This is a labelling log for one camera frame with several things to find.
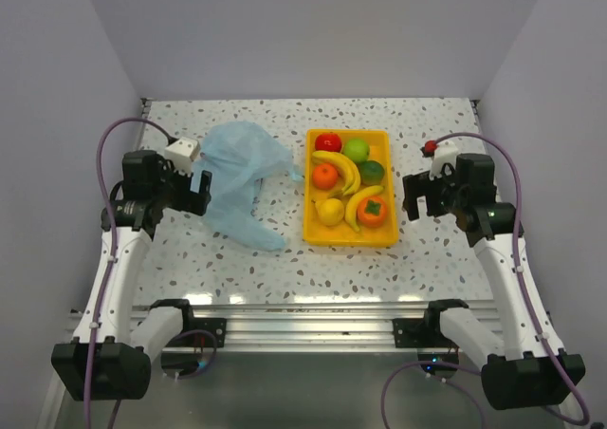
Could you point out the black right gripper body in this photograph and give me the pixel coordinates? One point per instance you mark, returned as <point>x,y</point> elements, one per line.
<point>451,195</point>

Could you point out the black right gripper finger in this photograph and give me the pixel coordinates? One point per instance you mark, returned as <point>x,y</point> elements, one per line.
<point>432,194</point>
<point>410,186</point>

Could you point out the light blue plastic bag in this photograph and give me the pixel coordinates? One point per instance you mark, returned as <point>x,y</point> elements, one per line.
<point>239,155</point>

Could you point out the orange fake persimmon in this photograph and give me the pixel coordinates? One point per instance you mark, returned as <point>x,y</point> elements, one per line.
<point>372,212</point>

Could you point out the red fake apple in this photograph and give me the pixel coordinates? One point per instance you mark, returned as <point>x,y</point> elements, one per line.
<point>329,142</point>

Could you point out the black left base bracket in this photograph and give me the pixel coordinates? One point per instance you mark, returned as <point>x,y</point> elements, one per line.
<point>195,332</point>

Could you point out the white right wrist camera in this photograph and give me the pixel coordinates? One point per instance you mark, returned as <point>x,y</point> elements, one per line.
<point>443,155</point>

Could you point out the yellow fake pear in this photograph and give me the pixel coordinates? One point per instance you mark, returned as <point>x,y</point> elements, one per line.
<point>330,211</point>

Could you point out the light green fake apple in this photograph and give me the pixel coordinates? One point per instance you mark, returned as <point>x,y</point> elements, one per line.
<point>358,150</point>

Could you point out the single yellow fake banana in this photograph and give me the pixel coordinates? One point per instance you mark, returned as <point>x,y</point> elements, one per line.
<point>351,207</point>

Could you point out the orange fake mandarin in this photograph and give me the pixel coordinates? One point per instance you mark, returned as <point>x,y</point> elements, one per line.
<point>325,176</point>

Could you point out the black right base bracket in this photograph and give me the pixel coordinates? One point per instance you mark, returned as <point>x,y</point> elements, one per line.
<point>412,329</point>

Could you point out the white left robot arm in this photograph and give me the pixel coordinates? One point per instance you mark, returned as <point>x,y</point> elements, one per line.
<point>107,359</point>

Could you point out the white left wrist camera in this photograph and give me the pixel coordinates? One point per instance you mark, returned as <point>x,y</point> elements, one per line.
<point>183,153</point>

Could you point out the yellow plastic tray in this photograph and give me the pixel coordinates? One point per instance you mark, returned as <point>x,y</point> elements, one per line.
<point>316,233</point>

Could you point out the aluminium mounting rail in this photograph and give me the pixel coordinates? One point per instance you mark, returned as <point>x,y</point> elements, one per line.
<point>316,328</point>

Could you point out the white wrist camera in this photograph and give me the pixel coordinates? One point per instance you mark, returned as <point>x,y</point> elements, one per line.
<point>183,153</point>
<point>443,155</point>

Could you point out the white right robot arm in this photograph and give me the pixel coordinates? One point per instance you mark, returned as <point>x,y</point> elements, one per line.
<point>527,365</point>

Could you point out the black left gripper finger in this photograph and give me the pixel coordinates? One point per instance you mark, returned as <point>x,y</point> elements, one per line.
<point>202,192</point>
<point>181,189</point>

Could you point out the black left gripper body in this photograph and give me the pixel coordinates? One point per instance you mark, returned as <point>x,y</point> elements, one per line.
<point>163,188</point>

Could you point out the yellow fake banana bunch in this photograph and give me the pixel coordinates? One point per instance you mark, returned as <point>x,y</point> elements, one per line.
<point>346,168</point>

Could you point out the dark green fake lime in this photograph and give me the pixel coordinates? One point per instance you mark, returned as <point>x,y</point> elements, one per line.
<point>371,172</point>

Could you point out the black base bracket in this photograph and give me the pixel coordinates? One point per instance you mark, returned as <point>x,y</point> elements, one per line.
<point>195,332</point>
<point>412,329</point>

